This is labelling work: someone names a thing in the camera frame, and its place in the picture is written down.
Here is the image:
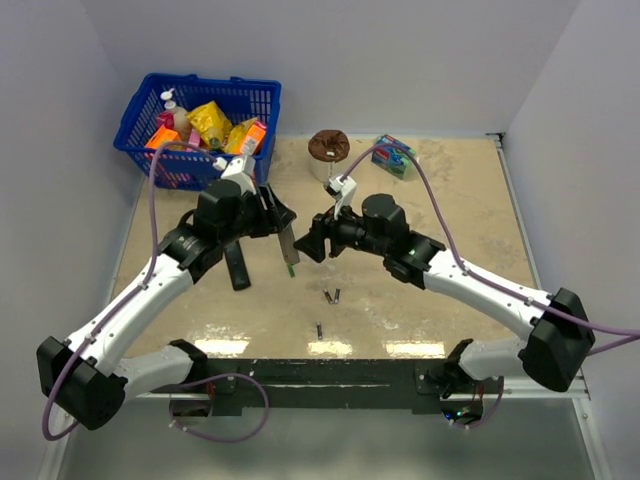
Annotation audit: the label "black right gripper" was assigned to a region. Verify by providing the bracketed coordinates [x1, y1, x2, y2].
[293, 197, 389, 264]

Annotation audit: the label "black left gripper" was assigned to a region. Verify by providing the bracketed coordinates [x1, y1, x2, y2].
[220, 182, 296, 246]

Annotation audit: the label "beige white remote control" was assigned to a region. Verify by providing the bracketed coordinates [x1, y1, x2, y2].
[278, 224, 300, 265]

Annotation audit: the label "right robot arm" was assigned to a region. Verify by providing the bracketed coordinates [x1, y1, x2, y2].
[294, 194, 595, 393]

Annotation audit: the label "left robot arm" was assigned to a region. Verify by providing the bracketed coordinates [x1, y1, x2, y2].
[36, 180, 296, 430]

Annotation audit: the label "orange carton right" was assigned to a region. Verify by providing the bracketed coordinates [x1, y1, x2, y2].
[224, 117, 267, 155]

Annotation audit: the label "orange carton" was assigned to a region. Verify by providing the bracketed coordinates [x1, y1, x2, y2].
[145, 125, 181, 150]
[224, 117, 267, 155]

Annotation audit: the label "white roll with brown top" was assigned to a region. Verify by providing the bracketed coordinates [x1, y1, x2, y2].
[307, 129, 350, 183]

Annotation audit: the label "blue plastic basket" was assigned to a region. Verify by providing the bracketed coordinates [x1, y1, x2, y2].
[113, 73, 282, 191]

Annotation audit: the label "pink carton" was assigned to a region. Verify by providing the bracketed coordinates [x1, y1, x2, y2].
[185, 129, 201, 152]

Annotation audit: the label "green sponge pack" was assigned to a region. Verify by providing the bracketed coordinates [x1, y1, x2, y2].
[371, 134, 418, 180]

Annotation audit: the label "yellow snack bag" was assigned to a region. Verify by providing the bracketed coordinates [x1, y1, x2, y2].
[187, 101, 233, 150]

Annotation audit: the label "soap pump bottle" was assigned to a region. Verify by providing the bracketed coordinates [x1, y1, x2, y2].
[160, 88, 192, 142]

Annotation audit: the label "orange carton left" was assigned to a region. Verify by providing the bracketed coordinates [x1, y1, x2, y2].
[145, 125, 181, 150]

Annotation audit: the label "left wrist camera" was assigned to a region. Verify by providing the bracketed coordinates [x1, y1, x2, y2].
[212, 155, 256, 194]

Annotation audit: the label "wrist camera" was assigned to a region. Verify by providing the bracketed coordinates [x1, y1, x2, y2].
[212, 155, 256, 194]
[325, 175, 357, 218]

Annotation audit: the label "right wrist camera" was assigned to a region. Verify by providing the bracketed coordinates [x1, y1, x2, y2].
[325, 175, 357, 218]

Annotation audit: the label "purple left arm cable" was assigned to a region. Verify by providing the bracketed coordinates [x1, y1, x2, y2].
[41, 140, 221, 442]

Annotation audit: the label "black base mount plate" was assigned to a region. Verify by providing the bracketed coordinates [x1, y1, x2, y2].
[187, 358, 477, 415]

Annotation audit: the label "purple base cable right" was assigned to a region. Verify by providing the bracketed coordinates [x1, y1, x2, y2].
[447, 374, 505, 431]

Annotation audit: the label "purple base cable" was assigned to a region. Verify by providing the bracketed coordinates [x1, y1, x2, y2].
[447, 374, 505, 431]
[168, 372, 271, 445]

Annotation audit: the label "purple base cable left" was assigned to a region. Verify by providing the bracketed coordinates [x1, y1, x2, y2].
[168, 372, 271, 445]

